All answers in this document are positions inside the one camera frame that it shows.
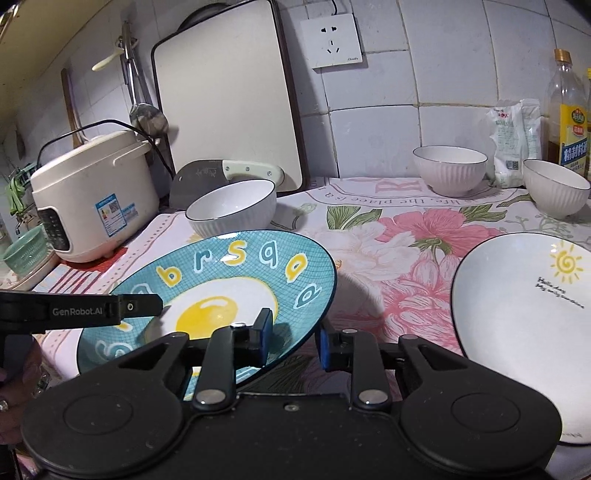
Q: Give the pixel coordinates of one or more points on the white cutting board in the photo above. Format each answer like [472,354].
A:
[231,92]

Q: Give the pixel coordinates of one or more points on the floral tablecloth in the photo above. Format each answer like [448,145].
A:
[392,240]

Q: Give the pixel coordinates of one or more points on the clear bottle with pale label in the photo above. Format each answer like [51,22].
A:
[588,92]

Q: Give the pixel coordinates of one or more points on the beige overhead panel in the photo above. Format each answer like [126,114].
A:
[37,46]

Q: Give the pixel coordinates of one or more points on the wooden spatula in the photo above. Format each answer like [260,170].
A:
[71,106]

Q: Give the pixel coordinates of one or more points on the white plate with sun print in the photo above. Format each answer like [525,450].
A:
[517,323]

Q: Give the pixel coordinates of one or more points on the dark round pan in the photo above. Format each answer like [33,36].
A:
[203,13]

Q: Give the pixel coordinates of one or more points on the white wall socket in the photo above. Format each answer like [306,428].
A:
[330,41]

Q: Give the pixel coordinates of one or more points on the green colander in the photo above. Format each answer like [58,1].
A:
[27,251]

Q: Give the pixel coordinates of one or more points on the metal ladle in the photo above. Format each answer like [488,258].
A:
[147,117]

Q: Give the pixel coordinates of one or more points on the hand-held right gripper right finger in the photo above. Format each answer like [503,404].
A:
[325,350]

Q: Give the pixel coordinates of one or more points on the white ribbed bowl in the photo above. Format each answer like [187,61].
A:
[554,194]
[450,180]
[231,198]

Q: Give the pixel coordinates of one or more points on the white basin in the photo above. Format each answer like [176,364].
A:
[32,279]

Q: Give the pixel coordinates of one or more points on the red striped mat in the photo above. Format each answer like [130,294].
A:
[92,272]

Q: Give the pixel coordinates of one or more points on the person's left hand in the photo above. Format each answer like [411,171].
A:
[9,406]

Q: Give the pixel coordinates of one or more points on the yellow label bottle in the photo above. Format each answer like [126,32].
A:
[570,134]

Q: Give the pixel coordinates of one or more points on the white plastic spoon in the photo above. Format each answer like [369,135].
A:
[108,59]

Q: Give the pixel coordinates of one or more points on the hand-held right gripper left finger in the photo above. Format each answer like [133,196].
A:
[264,334]

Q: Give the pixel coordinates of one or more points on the green cloth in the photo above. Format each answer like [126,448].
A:
[18,189]

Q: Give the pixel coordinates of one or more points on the white salt bag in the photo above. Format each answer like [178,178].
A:
[512,138]

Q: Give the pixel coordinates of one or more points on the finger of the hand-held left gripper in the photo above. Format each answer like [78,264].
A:
[143,305]

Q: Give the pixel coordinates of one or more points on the blue plate with egg print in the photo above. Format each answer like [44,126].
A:
[240,258]

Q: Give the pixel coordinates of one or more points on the white rice cooker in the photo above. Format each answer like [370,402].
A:
[92,184]

